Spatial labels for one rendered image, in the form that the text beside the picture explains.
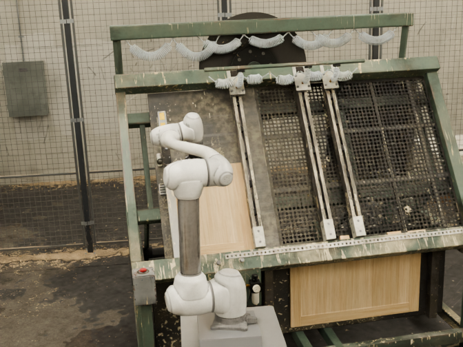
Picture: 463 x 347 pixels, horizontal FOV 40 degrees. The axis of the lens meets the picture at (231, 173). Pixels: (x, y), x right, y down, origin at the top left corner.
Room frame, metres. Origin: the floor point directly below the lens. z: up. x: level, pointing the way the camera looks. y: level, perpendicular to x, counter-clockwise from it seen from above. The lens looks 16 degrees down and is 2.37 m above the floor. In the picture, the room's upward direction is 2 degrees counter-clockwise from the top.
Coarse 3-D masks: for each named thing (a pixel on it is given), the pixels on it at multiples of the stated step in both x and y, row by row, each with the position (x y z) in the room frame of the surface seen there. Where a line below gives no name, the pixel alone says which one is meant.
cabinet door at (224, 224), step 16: (240, 176) 3.85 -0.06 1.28; (208, 192) 3.77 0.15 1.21; (224, 192) 3.78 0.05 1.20; (240, 192) 3.79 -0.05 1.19; (208, 208) 3.71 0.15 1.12; (224, 208) 3.72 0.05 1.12; (240, 208) 3.73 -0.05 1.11; (208, 224) 3.64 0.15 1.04; (224, 224) 3.66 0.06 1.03; (240, 224) 3.67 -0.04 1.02; (208, 240) 3.59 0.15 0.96; (224, 240) 3.60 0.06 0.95; (240, 240) 3.61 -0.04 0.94
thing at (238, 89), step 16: (240, 80) 4.02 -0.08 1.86; (240, 96) 4.12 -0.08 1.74; (240, 112) 4.06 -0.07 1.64; (240, 128) 3.99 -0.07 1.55; (240, 144) 3.92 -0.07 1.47; (240, 160) 3.91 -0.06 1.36; (256, 192) 3.75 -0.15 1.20; (256, 208) 3.69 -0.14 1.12; (256, 224) 3.66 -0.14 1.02; (256, 240) 3.57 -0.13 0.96
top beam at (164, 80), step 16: (352, 64) 4.34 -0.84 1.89; (368, 64) 4.35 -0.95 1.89; (384, 64) 4.37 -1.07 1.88; (400, 64) 4.39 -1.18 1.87; (416, 64) 4.40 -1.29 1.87; (432, 64) 4.42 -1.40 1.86; (128, 80) 4.06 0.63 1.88; (144, 80) 4.07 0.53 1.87; (160, 80) 4.09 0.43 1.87; (176, 80) 4.10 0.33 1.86; (192, 80) 4.11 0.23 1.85; (208, 80) 4.13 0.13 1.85; (272, 80) 4.21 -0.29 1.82; (320, 80) 4.31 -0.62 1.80; (352, 80) 4.38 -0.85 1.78
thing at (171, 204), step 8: (160, 112) 4.02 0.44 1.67; (160, 120) 3.98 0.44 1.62; (168, 192) 3.71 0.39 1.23; (168, 200) 3.68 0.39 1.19; (168, 208) 3.65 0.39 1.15; (176, 208) 3.66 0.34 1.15; (176, 216) 3.63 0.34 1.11; (176, 224) 3.60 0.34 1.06; (176, 232) 3.57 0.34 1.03; (176, 240) 3.54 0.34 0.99; (176, 248) 3.51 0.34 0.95; (176, 256) 3.49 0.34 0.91
